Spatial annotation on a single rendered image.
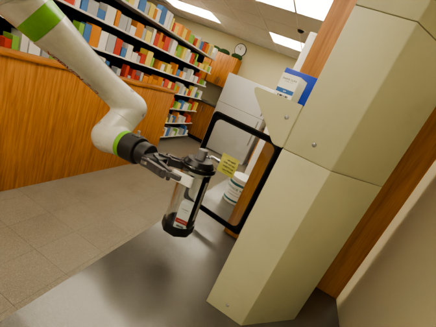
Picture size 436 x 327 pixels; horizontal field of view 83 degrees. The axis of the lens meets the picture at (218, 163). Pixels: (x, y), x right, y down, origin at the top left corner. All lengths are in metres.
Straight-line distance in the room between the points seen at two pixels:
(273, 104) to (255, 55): 5.93
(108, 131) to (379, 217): 0.94
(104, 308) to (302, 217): 0.49
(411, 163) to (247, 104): 4.85
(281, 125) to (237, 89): 5.19
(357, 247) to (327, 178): 0.50
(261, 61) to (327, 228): 5.90
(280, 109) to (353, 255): 0.65
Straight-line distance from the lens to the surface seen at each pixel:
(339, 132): 0.56
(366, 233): 1.02
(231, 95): 5.75
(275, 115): 0.56
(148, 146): 0.79
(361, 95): 0.57
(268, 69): 6.35
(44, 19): 0.83
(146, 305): 0.71
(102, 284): 0.73
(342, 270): 1.08
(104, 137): 0.87
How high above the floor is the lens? 1.48
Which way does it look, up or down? 17 degrees down
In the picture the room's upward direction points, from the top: 23 degrees clockwise
